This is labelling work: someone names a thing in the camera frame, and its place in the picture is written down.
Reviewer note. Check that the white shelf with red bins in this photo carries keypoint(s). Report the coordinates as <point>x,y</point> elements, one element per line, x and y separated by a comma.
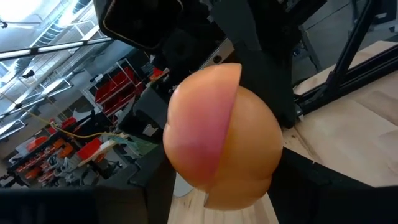
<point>109,90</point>

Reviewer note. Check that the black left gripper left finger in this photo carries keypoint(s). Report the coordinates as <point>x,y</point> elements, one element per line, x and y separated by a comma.
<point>158,193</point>

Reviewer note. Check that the pink orange peach toy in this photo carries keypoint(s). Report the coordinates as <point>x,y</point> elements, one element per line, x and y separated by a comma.
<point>202,124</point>

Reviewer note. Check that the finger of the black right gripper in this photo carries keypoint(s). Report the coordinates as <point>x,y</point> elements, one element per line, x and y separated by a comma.
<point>267,77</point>

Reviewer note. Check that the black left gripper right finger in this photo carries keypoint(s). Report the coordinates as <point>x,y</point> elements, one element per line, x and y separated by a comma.
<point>295,186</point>

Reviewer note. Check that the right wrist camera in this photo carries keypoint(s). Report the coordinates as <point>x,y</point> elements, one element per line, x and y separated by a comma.
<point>140,21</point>

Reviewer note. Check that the black rack with orange bins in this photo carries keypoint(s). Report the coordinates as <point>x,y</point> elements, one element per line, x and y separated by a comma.
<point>88,149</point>

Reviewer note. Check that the black aluminium table frame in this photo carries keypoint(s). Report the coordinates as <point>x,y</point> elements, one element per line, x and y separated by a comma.
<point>353,46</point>

